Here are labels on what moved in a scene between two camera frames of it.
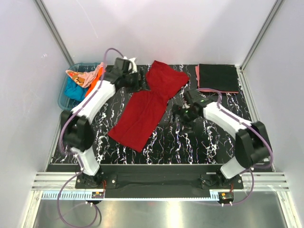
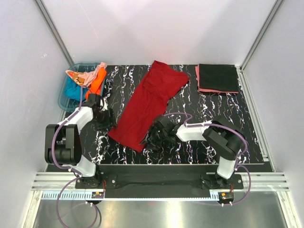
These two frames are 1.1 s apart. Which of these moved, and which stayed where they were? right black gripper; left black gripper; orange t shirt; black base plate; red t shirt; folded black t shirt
Moved: left black gripper; right black gripper
Stayed: folded black t shirt; red t shirt; black base plate; orange t shirt
